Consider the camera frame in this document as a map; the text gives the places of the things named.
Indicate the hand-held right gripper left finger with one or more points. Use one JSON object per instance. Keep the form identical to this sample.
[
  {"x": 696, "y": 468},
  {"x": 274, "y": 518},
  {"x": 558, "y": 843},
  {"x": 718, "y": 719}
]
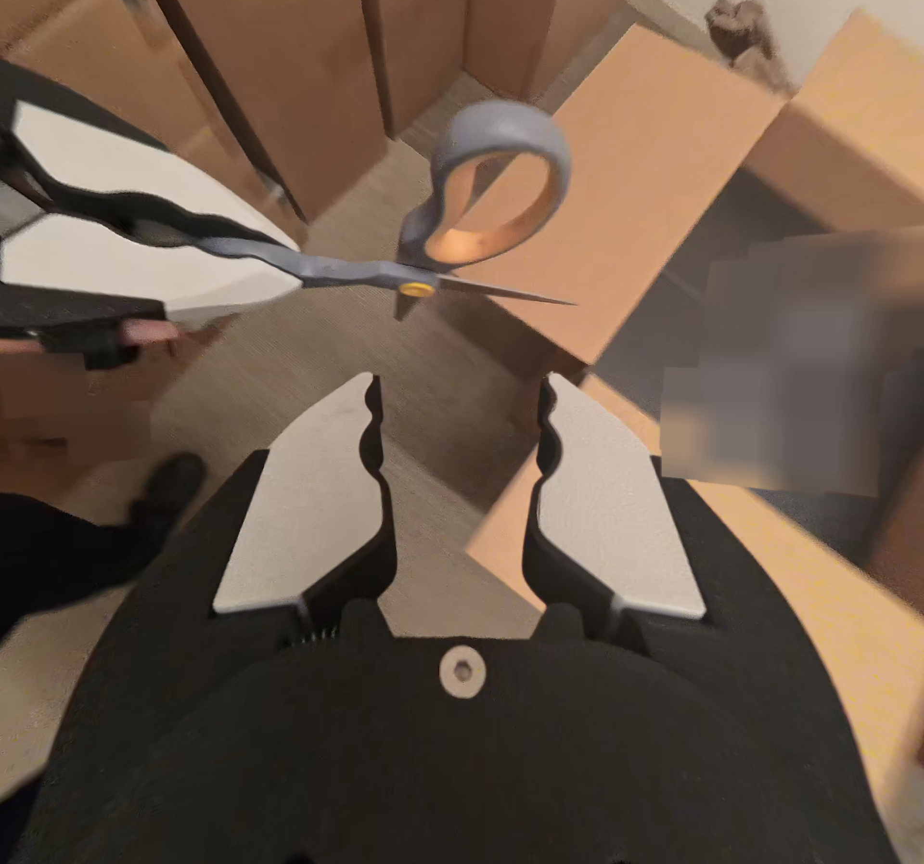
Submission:
[{"x": 303, "y": 517}]

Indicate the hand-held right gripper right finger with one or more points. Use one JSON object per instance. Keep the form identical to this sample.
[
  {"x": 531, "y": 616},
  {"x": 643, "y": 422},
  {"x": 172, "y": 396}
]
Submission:
[{"x": 613, "y": 517}]

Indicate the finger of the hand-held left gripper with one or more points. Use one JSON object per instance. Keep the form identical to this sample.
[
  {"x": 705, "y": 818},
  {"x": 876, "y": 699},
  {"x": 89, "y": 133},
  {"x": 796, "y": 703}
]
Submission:
[
  {"x": 144, "y": 171},
  {"x": 144, "y": 275}
]

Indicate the large cardboard box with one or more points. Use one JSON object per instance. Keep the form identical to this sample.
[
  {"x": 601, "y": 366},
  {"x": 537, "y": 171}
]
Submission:
[{"x": 650, "y": 156}]

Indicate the grey and orange scissors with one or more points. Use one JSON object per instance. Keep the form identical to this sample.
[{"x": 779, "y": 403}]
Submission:
[{"x": 505, "y": 127}]

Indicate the brown packing paper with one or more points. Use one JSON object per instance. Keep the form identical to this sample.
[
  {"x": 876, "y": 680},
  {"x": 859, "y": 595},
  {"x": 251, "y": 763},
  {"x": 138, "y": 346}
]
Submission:
[{"x": 743, "y": 34}]

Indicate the person's left hand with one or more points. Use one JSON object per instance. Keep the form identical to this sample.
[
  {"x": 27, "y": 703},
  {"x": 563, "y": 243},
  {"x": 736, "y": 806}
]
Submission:
[{"x": 148, "y": 332}]

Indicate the brown cardboard box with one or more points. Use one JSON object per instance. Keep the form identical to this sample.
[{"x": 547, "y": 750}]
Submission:
[{"x": 58, "y": 409}]

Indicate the person's black shoe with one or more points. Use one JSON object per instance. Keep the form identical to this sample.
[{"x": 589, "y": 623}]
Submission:
[{"x": 170, "y": 488}]

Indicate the tall cardboard box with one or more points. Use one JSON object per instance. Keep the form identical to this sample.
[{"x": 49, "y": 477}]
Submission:
[
  {"x": 274, "y": 48},
  {"x": 541, "y": 12},
  {"x": 419, "y": 26}
]

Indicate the dark printed product box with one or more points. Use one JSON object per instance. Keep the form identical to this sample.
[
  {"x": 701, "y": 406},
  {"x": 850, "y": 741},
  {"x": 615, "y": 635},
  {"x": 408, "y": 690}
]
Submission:
[{"x": 751, "y": 207}]

